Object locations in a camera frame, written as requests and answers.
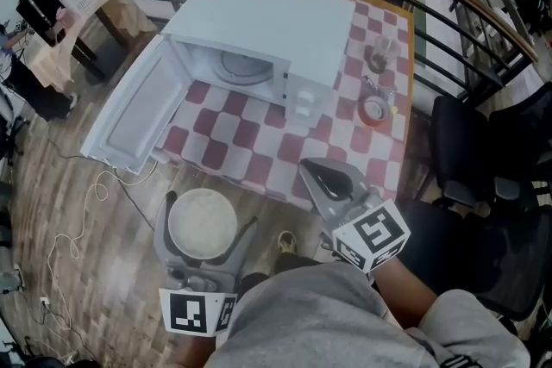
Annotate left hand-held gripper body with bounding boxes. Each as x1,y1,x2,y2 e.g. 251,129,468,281
158,257,241,335

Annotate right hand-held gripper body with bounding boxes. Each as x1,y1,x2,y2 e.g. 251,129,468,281
329,190,412,274

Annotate white microwave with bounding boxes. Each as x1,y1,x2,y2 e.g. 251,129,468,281
80,0,357,176

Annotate person's right forearm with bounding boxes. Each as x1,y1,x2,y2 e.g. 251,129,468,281
372,258,439,329

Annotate person's left forearm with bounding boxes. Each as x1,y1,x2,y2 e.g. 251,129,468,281
171,331,226,368

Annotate grey round plate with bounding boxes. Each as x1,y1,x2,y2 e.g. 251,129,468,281
212,48,275,87

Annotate person's right shoe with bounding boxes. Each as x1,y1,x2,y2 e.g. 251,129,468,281
277,230,299,256

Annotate person's black trousers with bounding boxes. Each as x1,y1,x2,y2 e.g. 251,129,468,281
236,253,321,295

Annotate red tape roll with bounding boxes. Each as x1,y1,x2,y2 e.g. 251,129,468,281
357,94,390,128

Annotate red white checkered tablecloth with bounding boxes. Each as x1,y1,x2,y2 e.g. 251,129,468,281
154,0,415,212

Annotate person's grey shirt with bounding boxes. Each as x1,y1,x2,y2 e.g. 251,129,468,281
206,261,531,368

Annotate beige tablecloth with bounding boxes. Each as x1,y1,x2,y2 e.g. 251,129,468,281
25,0,157,92

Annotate black cable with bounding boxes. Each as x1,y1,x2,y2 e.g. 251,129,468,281
113,167,157,232

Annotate white cable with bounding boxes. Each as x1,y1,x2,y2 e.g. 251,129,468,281
46,159,159,331

